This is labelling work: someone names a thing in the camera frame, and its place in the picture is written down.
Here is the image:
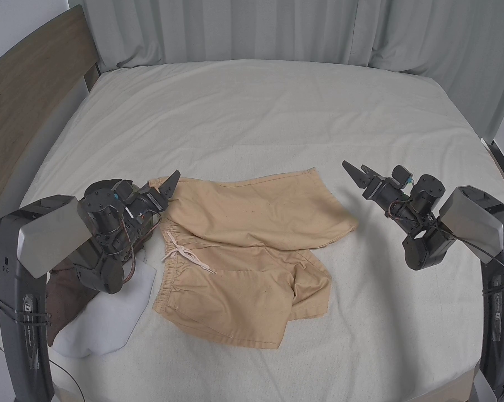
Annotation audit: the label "grey-green curtain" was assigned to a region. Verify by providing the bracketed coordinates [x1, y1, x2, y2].
[64, 0, 504, 143]

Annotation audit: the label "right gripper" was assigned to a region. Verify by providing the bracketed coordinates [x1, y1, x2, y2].
[341, 160, 406, 211]

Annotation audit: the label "brown garment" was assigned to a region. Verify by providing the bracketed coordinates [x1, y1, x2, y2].
[47, 262, 102, 346]

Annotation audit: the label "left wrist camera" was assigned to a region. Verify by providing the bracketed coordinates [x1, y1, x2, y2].
[112, 180, 137, 204]

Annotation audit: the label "black cable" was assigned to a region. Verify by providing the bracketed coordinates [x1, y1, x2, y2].
[49, 359, 84, 402]

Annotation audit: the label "tan shorts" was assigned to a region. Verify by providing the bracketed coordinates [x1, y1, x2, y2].
[146, 166, 360, 349]

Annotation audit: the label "black garment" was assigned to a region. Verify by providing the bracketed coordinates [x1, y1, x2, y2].
[85, 178, 133, 192]

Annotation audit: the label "bed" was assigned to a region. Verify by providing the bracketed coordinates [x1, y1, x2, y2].
[0, 4, 504, 402]

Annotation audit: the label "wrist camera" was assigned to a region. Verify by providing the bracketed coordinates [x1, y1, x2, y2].
[112, 180, 137, 204]
[392, 164, 413, 188]

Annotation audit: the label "white garment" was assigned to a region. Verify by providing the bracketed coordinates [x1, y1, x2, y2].
[51, 254, 158, 359]

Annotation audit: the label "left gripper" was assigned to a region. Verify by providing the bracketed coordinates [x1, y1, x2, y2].
[131, 169, 182, 223]

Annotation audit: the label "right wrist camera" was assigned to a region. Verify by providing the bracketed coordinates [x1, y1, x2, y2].
[392, 164, 413, 188]

